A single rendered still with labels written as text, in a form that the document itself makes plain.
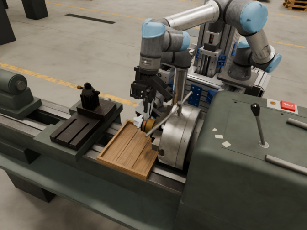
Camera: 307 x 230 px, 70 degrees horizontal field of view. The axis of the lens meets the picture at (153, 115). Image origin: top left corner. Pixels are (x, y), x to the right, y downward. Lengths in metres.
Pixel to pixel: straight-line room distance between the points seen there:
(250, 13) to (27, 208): 2.15
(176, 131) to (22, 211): 1.68
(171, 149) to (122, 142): 0.44
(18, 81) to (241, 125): 1.34
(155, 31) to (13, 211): 1.98
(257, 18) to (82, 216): 1.87
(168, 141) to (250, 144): 0.33
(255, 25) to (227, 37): 0.62
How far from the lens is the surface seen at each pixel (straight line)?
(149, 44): 0.76
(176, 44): 0.82
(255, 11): 1.06
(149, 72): 0.78
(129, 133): 1.40
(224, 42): 1.69
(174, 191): 1.19
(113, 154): 1.29
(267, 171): 0.87
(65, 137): 1.32
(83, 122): 1.38
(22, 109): 1.71
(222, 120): 0.98
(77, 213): 2.14
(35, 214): 2.26
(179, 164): 1.03
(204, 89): 1.63
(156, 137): 1.06
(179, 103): 0.93
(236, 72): 1.52
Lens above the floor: 1.85
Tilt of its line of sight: 39 degrees down
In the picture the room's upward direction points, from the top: 3 degrees clockwise
